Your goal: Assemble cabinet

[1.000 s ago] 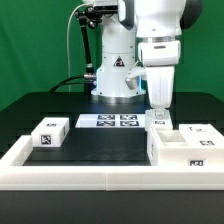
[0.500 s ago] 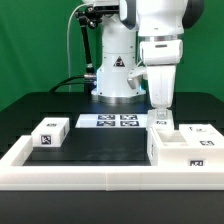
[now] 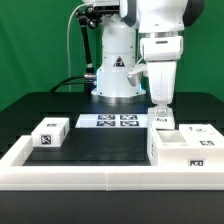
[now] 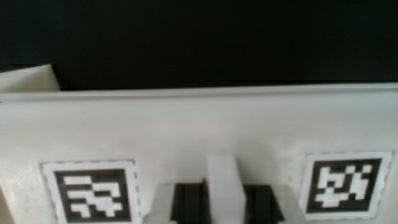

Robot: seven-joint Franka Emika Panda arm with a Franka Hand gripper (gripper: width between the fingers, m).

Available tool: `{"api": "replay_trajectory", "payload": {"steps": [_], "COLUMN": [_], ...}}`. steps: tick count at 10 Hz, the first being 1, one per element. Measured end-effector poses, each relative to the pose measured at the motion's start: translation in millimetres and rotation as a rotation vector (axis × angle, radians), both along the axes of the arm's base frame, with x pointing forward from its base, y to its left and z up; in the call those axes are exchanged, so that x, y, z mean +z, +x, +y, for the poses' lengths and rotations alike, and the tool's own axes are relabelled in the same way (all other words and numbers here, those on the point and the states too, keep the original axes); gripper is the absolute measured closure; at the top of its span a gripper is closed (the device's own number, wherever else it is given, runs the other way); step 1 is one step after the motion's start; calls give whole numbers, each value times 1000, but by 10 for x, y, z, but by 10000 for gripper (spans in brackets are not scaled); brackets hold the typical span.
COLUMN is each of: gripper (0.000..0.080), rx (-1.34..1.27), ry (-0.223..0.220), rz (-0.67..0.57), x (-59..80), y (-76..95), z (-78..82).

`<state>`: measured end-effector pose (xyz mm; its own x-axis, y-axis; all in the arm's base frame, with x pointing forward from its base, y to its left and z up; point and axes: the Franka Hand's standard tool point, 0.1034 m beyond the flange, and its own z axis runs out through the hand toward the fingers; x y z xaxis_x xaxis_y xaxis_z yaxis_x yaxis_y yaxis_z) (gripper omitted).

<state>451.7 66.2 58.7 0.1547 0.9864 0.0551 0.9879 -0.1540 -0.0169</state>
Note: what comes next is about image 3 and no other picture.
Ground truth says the white U-shaped fence frame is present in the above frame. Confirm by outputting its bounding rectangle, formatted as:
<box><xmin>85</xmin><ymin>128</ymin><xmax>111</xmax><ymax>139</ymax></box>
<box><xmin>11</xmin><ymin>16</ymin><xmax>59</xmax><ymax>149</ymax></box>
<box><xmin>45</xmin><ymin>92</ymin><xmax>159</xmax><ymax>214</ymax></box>
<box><xmin>0</xmin><ymin>135</ymin><xmax>224</xmax><ymax>191</ymax></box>

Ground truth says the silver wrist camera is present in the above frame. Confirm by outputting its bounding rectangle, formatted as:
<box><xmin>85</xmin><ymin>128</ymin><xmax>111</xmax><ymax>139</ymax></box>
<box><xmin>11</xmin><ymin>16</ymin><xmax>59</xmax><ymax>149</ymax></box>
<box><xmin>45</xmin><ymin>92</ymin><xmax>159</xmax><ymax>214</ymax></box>
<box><xmin>127</xmin><ymin>64</ymin><xmax>147</xmax><ymax>86</ymax></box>

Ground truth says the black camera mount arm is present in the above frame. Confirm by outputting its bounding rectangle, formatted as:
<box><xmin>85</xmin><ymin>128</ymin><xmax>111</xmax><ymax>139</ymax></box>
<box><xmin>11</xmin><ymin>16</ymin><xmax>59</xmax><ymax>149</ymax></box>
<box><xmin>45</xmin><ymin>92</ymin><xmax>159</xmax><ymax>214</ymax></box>
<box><xmin>74</xmin><ymin>5</ymin><xmax>103</xmax><ymax>81</ymax></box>

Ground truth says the white cabinet body box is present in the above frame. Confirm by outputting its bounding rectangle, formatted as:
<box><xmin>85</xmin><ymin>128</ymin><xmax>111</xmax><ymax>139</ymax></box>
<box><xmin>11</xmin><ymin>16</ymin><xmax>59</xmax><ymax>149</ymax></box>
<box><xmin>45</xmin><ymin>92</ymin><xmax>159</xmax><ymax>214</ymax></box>
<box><xmin>147</xmin><ymin>126</ymin><xmax>224</xmax><ymax>167</ymax></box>

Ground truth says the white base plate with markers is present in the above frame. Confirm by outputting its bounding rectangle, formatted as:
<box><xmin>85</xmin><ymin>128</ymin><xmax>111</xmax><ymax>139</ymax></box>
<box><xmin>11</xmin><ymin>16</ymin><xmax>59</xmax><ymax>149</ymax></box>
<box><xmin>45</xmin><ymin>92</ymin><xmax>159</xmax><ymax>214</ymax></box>
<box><xmin>75</xmin><ymin>114</ymin><xmax>147</xmax><ymax>128</ymax></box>

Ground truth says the black cable bundle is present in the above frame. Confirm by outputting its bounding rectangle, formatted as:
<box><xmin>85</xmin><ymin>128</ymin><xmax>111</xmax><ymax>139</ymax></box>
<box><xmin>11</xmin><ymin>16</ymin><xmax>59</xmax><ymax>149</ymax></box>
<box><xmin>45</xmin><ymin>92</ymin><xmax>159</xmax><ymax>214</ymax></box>
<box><xmin>49</xmin><ymin>75</ymin><xmax>97</xmax><ymax>93</ymax></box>

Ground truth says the white cabinet top block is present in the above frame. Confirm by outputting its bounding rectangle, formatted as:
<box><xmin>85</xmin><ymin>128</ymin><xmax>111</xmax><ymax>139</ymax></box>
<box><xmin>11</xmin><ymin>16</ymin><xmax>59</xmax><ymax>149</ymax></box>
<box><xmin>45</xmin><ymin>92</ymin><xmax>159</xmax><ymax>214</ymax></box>
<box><xmin>31</xmin><ymin>117</ymin><xmax>70</xmax><ymax>147</ymax></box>

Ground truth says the white cabinet door panel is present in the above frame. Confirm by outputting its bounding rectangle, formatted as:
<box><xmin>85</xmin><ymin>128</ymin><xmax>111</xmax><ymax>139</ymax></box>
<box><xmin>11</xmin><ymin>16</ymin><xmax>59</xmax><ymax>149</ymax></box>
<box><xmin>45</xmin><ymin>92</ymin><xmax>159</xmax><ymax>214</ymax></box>
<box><xmin>179</xmin><ymin>124</ymin><xmax>224</xmax><ymax>148</ymax></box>
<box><xmin>147</xmin><ymin>107</ymin><xmax>175</xmax><ymax>130</ymax></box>

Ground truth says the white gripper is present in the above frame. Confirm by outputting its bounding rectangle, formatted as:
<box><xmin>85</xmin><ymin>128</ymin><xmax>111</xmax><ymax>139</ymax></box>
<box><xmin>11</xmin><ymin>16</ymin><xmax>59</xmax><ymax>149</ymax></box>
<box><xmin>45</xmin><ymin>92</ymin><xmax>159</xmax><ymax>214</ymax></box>
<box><xmin>140</xmin><ymin>36</ymin><xmax>183</xmax><ymax>116</ymax></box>

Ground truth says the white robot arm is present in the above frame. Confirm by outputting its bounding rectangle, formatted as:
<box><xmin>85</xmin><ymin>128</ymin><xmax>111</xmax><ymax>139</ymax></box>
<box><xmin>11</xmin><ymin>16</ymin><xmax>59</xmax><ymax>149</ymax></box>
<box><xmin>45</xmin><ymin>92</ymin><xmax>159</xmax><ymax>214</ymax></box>
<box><xmin>82</xmin><ymin>0</ymin><xmax>205</xmax><ymax>117</ymax></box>

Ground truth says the white cable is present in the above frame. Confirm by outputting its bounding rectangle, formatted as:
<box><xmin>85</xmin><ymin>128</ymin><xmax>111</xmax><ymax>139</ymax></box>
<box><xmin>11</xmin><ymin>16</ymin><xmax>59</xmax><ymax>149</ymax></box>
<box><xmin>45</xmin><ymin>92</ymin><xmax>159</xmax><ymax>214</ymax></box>
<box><xmin>66</xmin><ymin>2</ymin><xmax>88</xmax><ymax>93</ymax></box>

